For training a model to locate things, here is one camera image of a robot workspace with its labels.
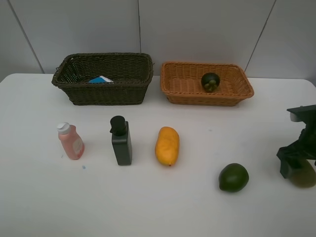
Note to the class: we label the white pink marker pen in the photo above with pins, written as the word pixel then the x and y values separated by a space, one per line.
pixel 105 79

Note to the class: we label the orange wicker basket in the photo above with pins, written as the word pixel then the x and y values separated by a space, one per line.
pixel 181 83

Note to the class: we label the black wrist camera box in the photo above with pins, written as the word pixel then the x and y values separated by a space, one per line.
pixel 304 114

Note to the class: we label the dark mangosteen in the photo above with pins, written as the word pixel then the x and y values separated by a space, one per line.
pixel 210 82

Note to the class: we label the dark brown wicker basket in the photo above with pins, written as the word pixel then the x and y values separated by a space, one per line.
pixel 131 74

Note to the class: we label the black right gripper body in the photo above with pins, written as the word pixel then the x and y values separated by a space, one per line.
pixel 306 144

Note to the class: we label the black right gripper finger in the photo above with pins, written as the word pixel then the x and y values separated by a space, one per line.
pixel 291 159

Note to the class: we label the black pump bottle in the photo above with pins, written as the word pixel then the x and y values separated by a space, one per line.
pixel 121 140

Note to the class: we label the green avocado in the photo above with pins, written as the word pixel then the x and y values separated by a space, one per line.
pixel 233 178

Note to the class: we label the yellow mango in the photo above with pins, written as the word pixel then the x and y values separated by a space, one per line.
pixel 167 146

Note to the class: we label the brown kiwi fruit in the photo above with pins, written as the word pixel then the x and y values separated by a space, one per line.
pixel 305 177

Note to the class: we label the pink bottle white cap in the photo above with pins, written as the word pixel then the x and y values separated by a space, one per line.
pixel 70 140

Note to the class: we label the blue object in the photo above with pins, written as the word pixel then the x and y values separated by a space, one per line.
pixel 97 80

